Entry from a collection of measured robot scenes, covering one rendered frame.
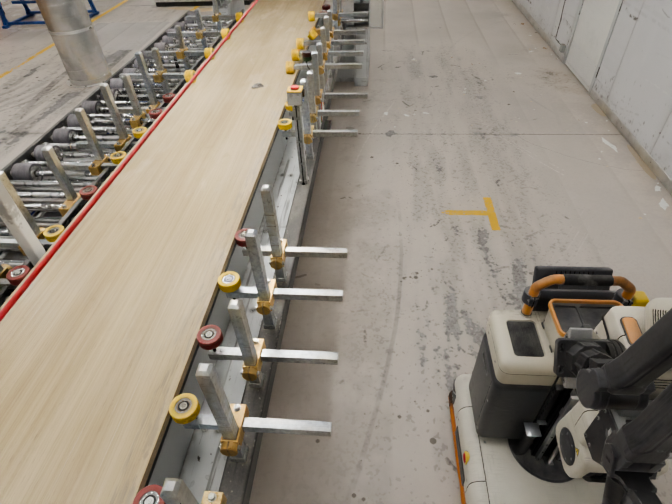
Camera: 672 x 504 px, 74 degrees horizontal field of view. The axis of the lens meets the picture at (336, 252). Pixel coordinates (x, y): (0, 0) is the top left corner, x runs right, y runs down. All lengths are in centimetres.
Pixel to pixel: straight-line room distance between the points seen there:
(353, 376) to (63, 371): 137
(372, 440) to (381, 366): 41
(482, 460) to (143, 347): 132
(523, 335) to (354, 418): 100
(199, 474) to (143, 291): 65
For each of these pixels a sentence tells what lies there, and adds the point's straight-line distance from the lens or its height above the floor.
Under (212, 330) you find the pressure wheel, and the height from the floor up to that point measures 90.
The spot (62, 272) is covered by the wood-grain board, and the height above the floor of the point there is 90.
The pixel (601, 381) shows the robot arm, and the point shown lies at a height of 129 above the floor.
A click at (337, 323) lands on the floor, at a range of 264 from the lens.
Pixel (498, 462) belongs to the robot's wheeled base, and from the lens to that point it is 200.
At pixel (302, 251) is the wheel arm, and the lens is 184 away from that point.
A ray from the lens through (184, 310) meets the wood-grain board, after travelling 163.
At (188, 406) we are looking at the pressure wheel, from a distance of 140.
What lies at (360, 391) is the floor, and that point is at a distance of 239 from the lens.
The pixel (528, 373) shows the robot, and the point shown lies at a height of 78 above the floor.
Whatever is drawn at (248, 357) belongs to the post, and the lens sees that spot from 148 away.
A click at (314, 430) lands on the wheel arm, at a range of 137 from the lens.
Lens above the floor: 206
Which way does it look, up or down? 42 degrees down
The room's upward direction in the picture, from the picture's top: 3 degrees counter-clockwise
